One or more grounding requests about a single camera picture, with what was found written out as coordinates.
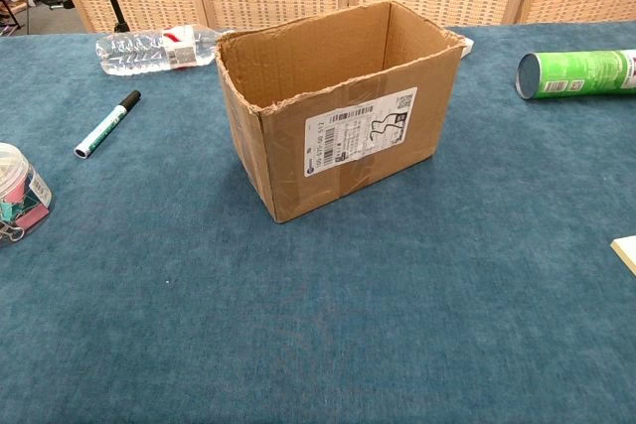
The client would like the blue velvet tablecloth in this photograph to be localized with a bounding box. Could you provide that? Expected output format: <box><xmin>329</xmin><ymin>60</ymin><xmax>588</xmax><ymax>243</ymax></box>
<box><xmin>0</xmin><ymin>20</ymin><xmax>636</xmax><ymax>424</ymax></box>

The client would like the green cylindrical chips can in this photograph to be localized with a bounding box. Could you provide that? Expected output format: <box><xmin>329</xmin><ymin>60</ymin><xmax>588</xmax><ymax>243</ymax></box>
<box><xmin>517</xmin><ymin>49</ymin><xmax>636</xmax><ymax>100</ymax></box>

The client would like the open brown cardboard box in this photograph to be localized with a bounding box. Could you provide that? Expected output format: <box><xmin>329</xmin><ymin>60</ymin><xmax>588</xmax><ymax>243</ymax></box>
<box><xmin>214</xmin><ymin>0</ymin><xmax>467</xmax><ymax>224</ymax></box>

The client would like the pale yellow notepad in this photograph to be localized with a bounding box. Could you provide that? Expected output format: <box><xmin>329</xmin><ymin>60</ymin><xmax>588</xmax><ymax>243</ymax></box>
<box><xmin>609</xmin><ymin>235</ymin><xmax>636</xmax><ymax>278</ymax></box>

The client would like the clear jar of binder clips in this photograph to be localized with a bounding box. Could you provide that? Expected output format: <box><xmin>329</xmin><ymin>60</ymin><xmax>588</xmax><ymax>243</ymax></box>
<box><xmin>0</xmin><ymin>142</ymin><xmax>54</xmax><ymax>249</ymax></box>

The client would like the green and white marker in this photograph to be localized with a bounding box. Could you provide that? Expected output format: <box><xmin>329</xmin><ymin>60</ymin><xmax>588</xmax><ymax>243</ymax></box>
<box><xmin>74</xmin><ymin>89</ymin><xmax>142</xmax><ymax>159</ymax></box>

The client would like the clear plastic water bottle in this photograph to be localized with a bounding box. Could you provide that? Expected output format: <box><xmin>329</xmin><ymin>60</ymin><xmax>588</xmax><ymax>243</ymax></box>
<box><xmin>94</xmin><ymin>24</ymin><xmax>235</xmax><ymax>77</ymax></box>

